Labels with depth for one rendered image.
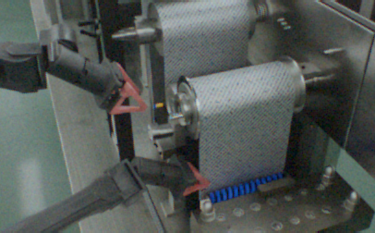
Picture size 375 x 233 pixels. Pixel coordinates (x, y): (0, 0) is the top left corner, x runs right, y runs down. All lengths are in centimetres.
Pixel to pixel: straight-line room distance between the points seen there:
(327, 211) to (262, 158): 19
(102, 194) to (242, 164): 37
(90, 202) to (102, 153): 60
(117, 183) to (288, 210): 41
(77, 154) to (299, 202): 72
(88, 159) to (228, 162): 54
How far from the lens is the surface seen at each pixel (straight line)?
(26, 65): 79
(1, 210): 266
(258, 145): 104
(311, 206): 108
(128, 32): 111
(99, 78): 82
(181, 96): 94
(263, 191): 106
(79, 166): 138
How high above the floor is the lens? 179
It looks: 35 degrees down
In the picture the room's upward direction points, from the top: 1 degrees counter-clockwise
